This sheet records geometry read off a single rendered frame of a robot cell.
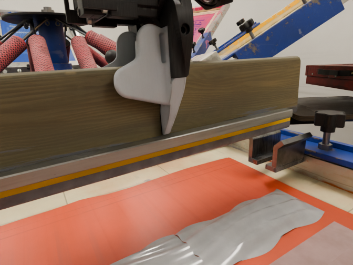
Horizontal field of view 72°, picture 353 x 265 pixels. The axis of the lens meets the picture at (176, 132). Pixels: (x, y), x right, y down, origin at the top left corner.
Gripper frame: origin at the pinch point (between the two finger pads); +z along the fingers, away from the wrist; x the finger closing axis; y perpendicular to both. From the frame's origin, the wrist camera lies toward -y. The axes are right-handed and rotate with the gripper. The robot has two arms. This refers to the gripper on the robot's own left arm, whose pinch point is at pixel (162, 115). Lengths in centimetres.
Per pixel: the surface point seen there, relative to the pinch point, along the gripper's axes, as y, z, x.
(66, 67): -3, -5, -83
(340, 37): -200, -20, -82
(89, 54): -7, -8, -61
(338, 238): -14.7, 13.5, 11.4
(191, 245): -0.6, 12.9, 4.2
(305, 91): -200, 23, -105
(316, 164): -25.6, 11.0, 2.5
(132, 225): 3.1, 13.6, -3.0
